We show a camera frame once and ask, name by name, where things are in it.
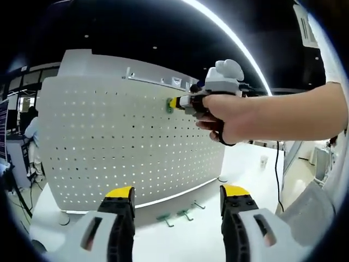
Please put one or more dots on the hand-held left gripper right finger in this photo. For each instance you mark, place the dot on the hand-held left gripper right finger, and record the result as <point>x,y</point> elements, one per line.
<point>234,218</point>

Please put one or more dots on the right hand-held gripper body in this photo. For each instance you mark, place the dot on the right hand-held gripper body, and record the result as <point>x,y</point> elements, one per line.
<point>223,82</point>

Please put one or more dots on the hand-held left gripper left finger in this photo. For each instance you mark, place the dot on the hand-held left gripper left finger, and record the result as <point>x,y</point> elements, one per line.
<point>120,226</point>

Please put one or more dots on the green hook assembly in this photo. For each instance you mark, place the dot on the green hook assembly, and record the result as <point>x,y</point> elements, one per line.
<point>163,217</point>
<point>198,204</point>
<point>183,212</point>
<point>169,109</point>

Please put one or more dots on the white perforated mounting plate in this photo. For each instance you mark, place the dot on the white perforated mounting plate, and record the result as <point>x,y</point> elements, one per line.
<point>122,150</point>

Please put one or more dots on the person's right hand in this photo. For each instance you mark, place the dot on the person's right hand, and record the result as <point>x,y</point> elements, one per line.
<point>237,117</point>

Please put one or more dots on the metal shelving rack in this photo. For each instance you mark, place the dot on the metal shelving rack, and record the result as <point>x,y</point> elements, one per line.
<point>169,82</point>

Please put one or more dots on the long ceiling light strip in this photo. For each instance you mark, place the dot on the long ceiling light strip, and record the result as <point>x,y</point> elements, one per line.
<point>240,40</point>

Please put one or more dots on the white mesh office chair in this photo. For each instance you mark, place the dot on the white mesh office chair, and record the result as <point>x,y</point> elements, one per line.
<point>308,213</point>

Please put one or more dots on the black computer mouse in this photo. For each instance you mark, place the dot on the black computer mouse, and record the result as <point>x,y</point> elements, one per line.
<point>38,246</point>

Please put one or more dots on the white ceiling air vent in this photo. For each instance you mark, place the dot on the white ceiling air vent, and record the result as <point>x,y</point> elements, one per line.
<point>305,24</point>

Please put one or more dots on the open white laptop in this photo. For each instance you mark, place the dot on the open white laptop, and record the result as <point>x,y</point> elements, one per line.
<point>3,128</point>

